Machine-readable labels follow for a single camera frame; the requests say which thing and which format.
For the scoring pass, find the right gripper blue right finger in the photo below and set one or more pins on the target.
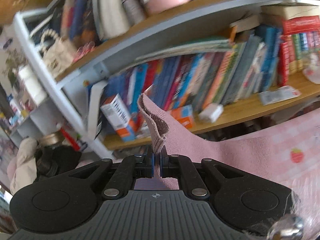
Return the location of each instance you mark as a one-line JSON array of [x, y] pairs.
[[163, 163]]

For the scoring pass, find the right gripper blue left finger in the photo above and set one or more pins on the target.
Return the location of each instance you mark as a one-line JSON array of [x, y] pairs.
[[150, 162]]

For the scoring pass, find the purple and mauve knit sweater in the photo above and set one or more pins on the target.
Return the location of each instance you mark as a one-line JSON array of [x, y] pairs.
[[168, 132]]

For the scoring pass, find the lying usmile toothpaste box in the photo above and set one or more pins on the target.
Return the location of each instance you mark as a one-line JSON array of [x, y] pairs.
[[184, 115]]

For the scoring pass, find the upright usmile toothpaste box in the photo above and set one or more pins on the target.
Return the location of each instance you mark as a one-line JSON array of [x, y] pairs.
[[118, 116]]

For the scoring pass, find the white charger plug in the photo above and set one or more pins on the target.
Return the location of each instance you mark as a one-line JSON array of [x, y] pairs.
[[211, 113]]

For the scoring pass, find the red tassel ornament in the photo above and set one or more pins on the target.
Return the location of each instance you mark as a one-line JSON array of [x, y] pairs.
[[70, 139]]

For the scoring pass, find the white wooden bookshelf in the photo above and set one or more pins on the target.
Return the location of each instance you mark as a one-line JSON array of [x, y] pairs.
[[196, 19]]

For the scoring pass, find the black bag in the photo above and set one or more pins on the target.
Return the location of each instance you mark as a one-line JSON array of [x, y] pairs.
[[52, 161]]

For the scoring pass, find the row of colourful books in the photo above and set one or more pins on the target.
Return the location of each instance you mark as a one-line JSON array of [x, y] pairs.
[[216, 71]]

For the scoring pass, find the pink checkered cartoon tablecloth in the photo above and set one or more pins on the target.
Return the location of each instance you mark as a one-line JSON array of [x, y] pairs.
[[291, 158]]

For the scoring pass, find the red dictionaries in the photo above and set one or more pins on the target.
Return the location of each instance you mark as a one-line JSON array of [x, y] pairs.
[[300, 37]]

